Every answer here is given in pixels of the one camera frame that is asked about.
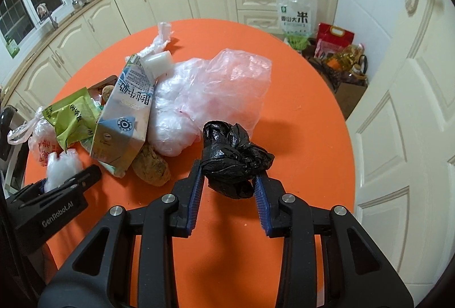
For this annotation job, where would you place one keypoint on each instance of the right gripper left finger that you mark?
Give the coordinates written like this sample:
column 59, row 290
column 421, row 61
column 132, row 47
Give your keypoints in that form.
column 188, row 192

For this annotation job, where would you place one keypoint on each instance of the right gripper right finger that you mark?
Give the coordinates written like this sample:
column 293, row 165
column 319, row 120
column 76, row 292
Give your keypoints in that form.
column 268, row 193

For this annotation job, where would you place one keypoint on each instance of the black trash bag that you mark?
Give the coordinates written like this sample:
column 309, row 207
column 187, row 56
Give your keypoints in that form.
column 230, row 161

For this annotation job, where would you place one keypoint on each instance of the small clear plastic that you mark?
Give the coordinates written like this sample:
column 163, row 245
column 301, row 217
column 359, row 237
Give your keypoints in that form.
column 61, row 167

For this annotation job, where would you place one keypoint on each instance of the brown bread chunk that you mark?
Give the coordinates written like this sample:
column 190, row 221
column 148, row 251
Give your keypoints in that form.
column 151, row 167

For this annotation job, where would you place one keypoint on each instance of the clear bag with red print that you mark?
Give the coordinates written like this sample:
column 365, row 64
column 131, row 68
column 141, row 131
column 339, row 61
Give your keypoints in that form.
column 39, row 135

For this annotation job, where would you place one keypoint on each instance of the green snack wrapper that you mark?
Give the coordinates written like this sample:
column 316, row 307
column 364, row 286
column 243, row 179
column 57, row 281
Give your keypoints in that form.
column 73, row 118

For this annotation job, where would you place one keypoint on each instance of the large pink plastic bag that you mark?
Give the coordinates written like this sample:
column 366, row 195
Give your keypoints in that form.
column 229, row 87

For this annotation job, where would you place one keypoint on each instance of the white plastic cup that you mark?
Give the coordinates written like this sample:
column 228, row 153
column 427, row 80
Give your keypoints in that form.
column 158, row 64

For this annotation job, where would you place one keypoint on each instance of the white twisted plastic wrap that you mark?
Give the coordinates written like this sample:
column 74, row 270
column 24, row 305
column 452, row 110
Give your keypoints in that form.
column 160, row 42

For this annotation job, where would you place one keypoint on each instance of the kitchen window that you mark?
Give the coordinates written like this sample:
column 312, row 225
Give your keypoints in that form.
column 20, row 18

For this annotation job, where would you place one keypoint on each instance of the cream lower kitchen cabinets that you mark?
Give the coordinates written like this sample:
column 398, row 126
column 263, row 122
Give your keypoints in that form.
column 102, row 23

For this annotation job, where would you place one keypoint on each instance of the orange round tablecloth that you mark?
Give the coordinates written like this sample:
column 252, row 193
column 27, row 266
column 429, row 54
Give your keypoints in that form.
column 228, row 261

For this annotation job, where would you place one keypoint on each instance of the cardboard box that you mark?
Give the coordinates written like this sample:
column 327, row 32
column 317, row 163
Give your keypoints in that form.
column 348, row 96

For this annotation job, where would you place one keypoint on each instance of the white door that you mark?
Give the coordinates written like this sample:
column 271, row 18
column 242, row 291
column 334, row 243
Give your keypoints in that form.
column 402, row 134

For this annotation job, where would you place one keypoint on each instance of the cooking oil bottle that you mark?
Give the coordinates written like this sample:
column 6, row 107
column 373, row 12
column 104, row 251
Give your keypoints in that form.
column 345, row 58

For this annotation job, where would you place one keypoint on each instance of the white rice bag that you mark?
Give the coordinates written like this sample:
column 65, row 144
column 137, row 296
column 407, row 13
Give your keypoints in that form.
column 297, row 16

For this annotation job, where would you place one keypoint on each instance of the sink faucet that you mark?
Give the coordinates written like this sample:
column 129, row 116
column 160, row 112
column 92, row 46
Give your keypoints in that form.
column 46, row 15

